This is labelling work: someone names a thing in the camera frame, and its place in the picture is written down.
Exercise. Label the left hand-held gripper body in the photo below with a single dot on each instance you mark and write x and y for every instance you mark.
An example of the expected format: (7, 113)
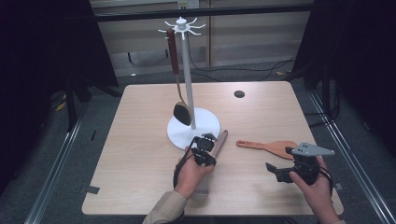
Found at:
(204, 145)

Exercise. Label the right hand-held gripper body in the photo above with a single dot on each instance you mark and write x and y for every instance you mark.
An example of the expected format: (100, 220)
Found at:
(308, 165)

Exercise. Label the wooden spatula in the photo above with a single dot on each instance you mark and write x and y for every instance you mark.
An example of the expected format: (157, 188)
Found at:
(274, 147)

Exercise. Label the white utensil rack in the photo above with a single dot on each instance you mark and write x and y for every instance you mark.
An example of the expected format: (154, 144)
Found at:
(186, 77)

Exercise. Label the person's left hand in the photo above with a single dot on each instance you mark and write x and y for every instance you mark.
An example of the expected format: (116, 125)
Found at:
(190, 175)

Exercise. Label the person's right hand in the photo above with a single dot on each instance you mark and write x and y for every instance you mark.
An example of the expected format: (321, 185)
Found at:
(314, 193)

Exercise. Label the grey tape piece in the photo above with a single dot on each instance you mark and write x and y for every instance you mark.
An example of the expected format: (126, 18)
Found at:
(338, 186)
(90, 189)

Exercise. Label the black table grommet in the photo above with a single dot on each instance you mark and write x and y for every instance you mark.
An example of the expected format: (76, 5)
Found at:
(239, 94)

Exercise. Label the black metal stand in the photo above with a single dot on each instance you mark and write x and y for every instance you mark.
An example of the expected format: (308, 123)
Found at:
(326, 90)
(71, 102)

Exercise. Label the black curtain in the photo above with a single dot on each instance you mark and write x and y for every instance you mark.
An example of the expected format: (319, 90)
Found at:
(37, 62)
(358, 46)

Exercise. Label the black horizontal bar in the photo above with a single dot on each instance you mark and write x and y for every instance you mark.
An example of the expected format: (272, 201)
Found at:
(218, 11)

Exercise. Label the metal floor rail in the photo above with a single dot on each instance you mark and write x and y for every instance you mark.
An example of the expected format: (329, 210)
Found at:
(351, 155)
(53, 174)

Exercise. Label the white wall outlet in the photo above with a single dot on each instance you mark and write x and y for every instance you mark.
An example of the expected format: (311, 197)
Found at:
(188, 3)

